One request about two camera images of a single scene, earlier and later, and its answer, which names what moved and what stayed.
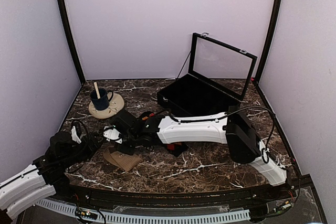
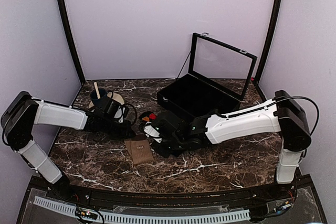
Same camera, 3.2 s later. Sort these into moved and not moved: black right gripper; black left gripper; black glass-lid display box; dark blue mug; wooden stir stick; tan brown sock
Moved: black right gripper; black left gripper; tan brown sock
Not moved: dark blue mug; wooden stir stick; black glass-lid display box
